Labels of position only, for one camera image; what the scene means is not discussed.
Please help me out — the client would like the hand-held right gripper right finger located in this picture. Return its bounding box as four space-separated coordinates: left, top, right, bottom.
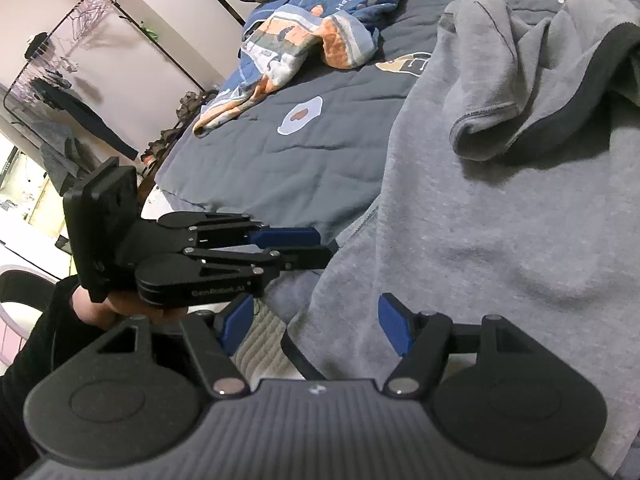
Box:
378 292 538 400

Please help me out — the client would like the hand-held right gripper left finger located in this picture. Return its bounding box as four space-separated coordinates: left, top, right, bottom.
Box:
92 294 254 400

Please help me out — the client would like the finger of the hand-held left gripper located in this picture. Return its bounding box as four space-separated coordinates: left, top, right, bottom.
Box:
182 245 334 284
189 212 322 249

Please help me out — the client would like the grey sweatshirt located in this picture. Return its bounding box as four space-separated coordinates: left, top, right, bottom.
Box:
265 0 640 480

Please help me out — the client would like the person's left forearm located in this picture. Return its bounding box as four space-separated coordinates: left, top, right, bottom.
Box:
0 276 118 480

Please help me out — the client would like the black clothes rack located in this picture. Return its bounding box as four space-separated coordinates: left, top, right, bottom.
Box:
2 0 218 161

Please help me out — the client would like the person's left hand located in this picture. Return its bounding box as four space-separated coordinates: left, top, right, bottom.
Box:
72 286 190 329

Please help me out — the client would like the beige ribbed cloth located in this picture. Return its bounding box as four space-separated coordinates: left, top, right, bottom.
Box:
234 305 301 378

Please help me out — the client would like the grey-blue quilted bedspread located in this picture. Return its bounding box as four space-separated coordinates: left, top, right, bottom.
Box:
152 0 640 281

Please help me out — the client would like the grey hanging garment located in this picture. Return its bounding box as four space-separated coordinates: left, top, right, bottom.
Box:
37 135 101 196

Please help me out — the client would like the dark hanging garment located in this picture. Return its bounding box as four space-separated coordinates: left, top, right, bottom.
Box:
32 77 141 158

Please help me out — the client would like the brown leafy patterned cloth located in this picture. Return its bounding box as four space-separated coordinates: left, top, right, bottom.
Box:
141 89 221 163

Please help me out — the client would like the blue orange printed blanket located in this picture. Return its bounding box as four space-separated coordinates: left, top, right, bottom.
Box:
192 0 406 138

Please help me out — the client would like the black hanging cap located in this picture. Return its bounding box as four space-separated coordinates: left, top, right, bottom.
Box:
25 32 52 59

